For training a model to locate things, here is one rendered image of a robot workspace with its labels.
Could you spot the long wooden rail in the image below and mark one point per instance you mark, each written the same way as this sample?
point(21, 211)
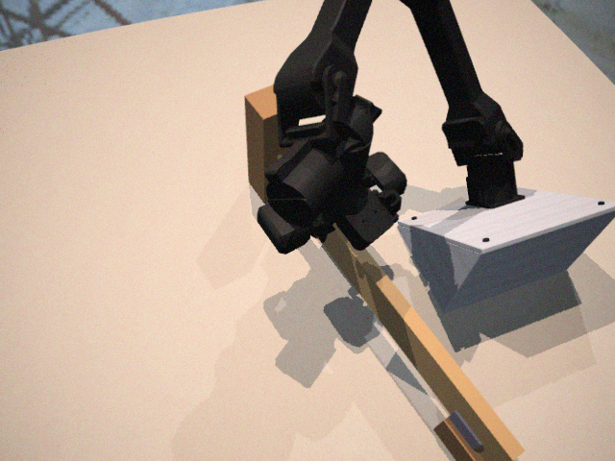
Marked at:
point(431, 360)

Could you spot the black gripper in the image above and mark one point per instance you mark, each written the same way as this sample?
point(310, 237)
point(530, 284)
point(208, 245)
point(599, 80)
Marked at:
point(381, 170)

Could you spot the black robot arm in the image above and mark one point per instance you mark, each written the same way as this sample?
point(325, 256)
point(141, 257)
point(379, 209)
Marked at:
point(318, 78)

